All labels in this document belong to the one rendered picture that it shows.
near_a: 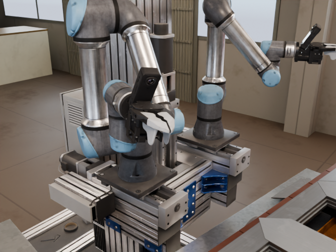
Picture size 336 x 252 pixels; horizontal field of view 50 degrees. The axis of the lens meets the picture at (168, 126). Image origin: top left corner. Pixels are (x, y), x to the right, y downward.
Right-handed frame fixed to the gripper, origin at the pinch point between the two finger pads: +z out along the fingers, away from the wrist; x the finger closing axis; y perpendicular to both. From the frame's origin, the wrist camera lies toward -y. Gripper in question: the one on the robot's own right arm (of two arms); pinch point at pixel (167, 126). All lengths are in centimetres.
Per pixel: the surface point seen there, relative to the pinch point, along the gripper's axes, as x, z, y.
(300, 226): -73, -21, 51
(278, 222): -67, -27, 51
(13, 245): 27, -30, 45
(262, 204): -91, -60, 66
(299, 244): -66, -14, 52
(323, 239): -76, -12, 50
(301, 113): -299, -240, 78
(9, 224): 28, -40, 45
